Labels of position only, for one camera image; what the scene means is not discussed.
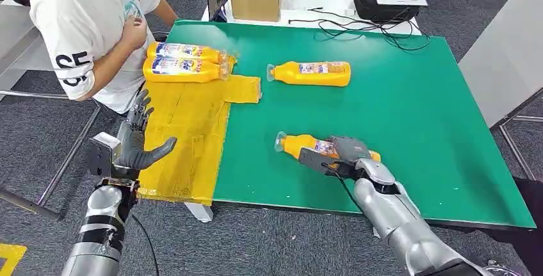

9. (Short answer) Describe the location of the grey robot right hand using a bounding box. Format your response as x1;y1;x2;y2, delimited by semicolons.
327;135;373;166

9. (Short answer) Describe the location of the pale grey table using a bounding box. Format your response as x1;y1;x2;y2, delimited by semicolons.
457;0;543;129

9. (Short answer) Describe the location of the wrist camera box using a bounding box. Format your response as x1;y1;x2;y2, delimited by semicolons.
297;146;355;180
86;131;122;178

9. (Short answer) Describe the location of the yellow floor tape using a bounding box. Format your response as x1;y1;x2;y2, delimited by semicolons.
0;243;28;276

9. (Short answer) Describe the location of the black bag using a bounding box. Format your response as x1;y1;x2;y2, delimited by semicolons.
353;0;421;24

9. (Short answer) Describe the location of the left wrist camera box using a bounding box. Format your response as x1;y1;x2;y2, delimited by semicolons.
86;131;122;178

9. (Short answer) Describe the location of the steel tube frame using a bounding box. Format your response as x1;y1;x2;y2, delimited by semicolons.
0;89;103;223
489;89;543;183

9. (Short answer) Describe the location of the white table leg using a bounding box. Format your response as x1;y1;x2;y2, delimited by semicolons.
184;201;215;223

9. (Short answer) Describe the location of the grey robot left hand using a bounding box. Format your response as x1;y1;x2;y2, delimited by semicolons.
113;89;178;172

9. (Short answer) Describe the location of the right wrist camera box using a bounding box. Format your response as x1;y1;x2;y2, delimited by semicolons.
297;146;355;180

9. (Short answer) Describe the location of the person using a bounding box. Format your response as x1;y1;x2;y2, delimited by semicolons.
28;0;181;115

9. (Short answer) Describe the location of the person's right hand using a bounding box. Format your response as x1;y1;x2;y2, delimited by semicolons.
120;15;149;53

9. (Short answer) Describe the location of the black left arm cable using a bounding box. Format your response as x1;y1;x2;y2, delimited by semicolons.
131;213;161;276

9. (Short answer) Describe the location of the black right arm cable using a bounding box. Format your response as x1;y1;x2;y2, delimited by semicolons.
320;162;366;216

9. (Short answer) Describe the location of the green table mat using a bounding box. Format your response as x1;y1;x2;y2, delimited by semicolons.
166;19;537;230

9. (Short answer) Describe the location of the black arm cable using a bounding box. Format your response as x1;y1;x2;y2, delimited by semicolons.
320;162;366;216
131;213;161;276

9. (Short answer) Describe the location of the orange drink bottle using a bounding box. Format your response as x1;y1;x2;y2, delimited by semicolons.
146;41;230;65
266;60;352;88
142;56;233;85
273;131;382;170

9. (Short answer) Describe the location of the yellow plastic sheet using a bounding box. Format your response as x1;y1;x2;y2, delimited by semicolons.
136;54;263;207

